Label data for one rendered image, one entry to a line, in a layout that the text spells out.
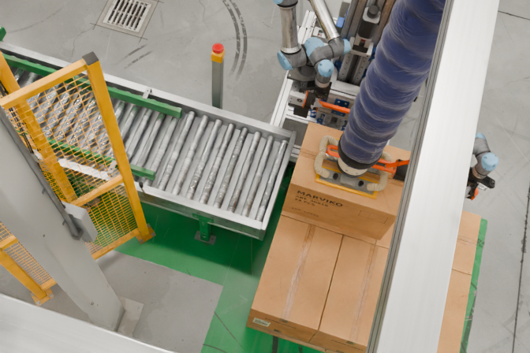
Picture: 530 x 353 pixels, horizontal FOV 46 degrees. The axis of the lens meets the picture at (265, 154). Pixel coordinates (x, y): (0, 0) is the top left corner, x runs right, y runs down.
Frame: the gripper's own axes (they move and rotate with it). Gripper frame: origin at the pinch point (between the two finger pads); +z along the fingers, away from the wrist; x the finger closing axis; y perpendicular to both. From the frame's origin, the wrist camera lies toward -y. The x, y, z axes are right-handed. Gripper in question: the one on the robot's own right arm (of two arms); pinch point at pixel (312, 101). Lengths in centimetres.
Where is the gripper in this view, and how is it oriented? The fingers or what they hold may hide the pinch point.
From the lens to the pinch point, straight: 343.3
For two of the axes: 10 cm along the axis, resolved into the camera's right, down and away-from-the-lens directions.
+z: -0.7, 4.4, 9.0
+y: 9.6, 2.7, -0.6
